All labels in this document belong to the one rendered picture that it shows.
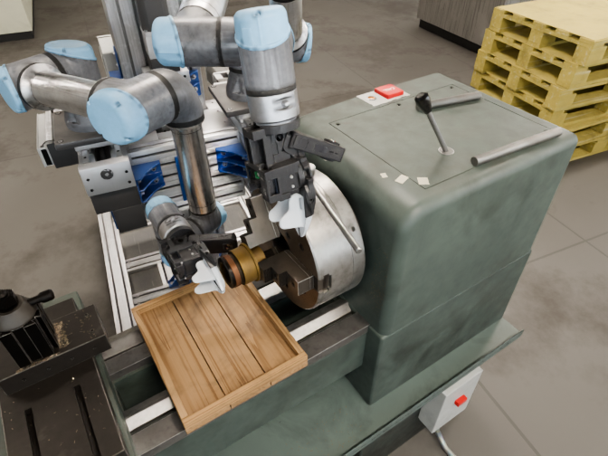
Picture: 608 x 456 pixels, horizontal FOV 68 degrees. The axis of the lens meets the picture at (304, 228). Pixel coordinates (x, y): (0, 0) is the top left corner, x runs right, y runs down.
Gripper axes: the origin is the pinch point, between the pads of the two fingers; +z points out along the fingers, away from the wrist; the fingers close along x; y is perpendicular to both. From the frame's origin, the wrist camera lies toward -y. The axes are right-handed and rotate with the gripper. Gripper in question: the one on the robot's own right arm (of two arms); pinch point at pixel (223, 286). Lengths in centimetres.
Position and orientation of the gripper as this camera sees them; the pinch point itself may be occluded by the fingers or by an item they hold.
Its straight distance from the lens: 99.9
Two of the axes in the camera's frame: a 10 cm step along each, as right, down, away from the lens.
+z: 5.5, 5.4, -6.4
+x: 0.0, -7.6, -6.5
